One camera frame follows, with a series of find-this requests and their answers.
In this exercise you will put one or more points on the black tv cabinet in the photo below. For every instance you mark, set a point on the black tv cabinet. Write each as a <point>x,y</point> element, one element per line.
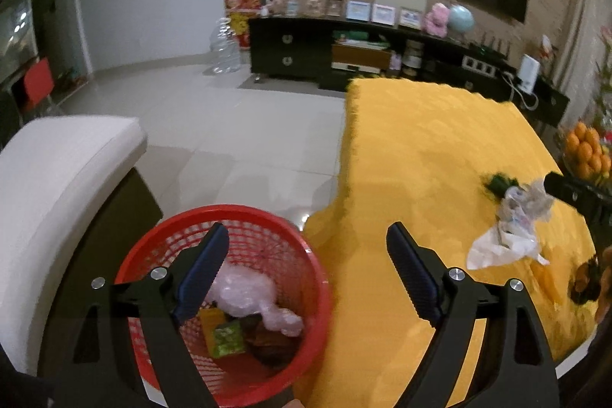
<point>331,52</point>

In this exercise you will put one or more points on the clear large water bottle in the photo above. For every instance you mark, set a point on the clear large water bottle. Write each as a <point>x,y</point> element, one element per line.
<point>224,47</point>

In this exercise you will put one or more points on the pink plush toy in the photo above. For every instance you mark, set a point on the pink plush toy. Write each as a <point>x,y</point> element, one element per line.
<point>435,21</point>

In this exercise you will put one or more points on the white cushioned sofa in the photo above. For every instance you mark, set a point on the white cushioned sofa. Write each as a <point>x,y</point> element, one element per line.
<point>56,174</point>

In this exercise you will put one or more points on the operator thumb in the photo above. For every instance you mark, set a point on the operator thumb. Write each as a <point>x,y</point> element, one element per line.
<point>295,403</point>

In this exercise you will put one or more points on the dark dried peel trash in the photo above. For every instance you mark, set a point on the dark dried peel trash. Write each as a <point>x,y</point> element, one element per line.
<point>592,282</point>

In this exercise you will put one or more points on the clear plastic bag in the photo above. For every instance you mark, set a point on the clear plastic bag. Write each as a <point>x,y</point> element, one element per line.
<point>240,291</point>

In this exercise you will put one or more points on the red plastic trash basket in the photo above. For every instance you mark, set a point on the red plastic trash basket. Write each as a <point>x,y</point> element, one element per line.
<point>260,333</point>

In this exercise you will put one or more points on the white power strip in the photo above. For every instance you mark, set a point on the white power strip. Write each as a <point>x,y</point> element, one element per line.
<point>471,64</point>

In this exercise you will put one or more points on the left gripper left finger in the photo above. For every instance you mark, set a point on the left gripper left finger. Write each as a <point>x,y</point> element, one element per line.
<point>101,369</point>

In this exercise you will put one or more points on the light blue globe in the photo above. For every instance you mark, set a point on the light blue globe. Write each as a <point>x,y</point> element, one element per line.
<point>460,19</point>

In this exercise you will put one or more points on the glass bowl of oranges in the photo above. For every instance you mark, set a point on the glass bowl of oranges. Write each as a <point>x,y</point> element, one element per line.
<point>587,155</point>

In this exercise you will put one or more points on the white router box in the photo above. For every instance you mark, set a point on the white router box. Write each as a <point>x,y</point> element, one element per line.
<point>528,73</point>

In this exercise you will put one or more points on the yellow patterned tablecloth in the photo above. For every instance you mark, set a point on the yellow patterned tablecloth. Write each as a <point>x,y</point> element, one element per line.
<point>415,153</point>

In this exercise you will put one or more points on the red chair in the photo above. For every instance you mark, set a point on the red chair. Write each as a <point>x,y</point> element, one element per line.
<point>39,85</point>

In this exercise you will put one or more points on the white paper wrapper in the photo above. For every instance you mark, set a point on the white paper wrapper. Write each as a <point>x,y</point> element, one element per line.
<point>513,237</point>

